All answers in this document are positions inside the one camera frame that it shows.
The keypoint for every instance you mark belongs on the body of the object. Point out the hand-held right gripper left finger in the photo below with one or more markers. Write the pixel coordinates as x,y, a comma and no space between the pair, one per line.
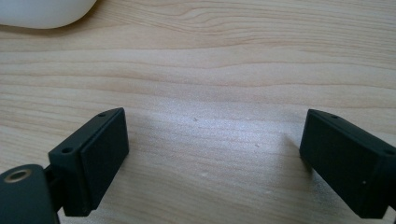
93,161

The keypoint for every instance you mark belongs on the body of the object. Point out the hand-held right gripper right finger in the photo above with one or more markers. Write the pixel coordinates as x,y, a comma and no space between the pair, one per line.
345,165

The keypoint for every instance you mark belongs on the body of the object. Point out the white bowl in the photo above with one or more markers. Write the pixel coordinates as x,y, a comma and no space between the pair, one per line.
40,12

